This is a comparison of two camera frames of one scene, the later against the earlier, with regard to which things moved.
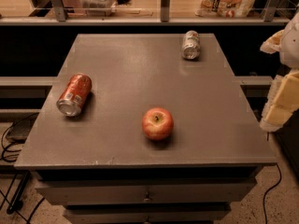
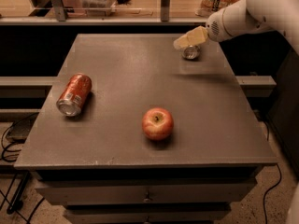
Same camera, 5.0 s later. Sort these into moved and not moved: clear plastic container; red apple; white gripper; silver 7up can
Moved: white gripper
Not moved: silver 7up can; red apple; clear plastic container
